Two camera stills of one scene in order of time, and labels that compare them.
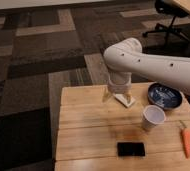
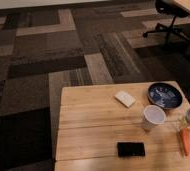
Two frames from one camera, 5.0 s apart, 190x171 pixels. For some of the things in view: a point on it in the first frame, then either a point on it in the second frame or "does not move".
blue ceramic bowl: x=164 y=96 does not move
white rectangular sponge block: x=123 y=99 does not move
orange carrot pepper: x=187 y=135 does not move
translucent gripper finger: x=128 y=97 → x=183 y=124
